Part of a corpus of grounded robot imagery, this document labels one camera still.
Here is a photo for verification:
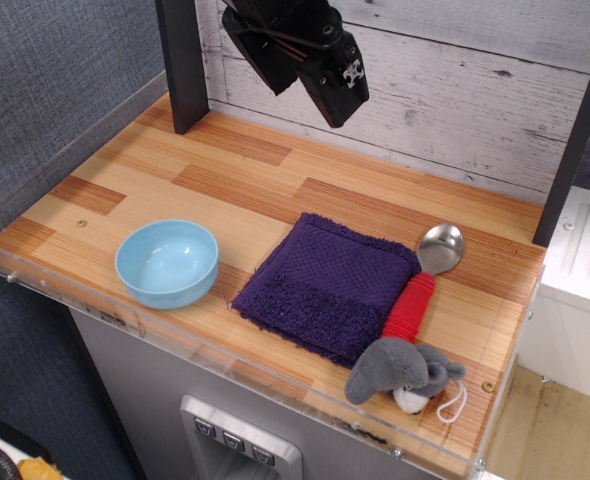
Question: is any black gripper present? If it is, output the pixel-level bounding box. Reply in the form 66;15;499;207
222;0;369;128

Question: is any light blue bowl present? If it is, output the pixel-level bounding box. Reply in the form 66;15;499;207
114;220;219;310

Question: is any purple folded cloth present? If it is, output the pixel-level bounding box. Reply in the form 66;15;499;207
232;213;420;368

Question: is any grey plush elephant toy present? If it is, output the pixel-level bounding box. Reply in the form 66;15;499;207
344;337;468;424

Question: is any grey toy fridge cabinet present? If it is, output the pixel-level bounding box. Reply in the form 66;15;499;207
68;305;426;480

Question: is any silver dispenser button panel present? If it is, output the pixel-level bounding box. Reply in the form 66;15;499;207
180;395;304;480

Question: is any white toy sink counter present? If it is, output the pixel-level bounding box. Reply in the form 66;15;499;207
517;187;590;396

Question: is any yellow object bottom left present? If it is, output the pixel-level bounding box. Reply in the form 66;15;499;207
17;457;65;480

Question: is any left dark vertical post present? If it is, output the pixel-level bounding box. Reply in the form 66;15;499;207
155;0;210;135

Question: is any dark vertical post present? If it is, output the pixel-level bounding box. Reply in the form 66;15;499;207
155;0;210;135
532;78;590;247

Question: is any spoon with red handle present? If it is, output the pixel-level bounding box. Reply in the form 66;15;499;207
380;224;464;343

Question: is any right dark vertical post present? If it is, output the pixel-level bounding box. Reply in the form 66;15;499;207
532;78;590;247

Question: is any clear acrylic guard rail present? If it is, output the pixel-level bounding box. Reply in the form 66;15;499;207
0;97;544;479

